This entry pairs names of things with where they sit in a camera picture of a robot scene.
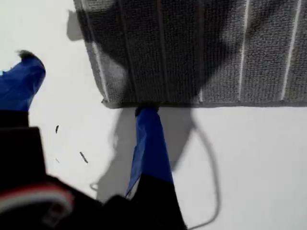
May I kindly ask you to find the red white servo wire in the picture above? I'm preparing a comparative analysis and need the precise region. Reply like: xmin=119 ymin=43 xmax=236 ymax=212
xmin=0 ymin=183 xmax=76 ymax=218

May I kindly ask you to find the grey white-striped towel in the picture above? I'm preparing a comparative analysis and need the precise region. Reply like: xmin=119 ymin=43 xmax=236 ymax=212
xmin=73 ymin=0 xmax=307 ymax=110

